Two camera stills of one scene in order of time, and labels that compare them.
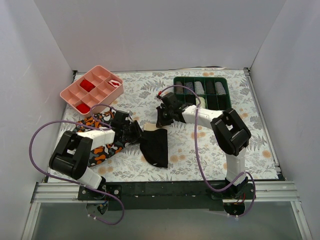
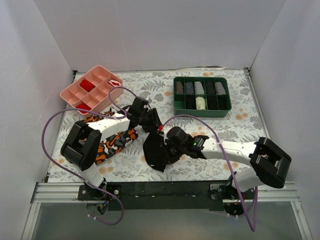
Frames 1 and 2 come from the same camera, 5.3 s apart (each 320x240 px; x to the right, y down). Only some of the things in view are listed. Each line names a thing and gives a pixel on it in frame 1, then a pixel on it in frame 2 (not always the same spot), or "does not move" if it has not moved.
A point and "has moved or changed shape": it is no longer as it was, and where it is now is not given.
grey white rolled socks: [198, 88] does not move
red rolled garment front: [83, 108] does not move
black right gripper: [162, 115] to [166, 148]
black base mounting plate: [159, 195] does not move
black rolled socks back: [210, 87] does not move
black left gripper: [136, 130] to [152, 120]
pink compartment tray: [98, 86] does not move
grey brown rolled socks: [179, 89] does not move
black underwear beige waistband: [154, 146] has moved or changed shape
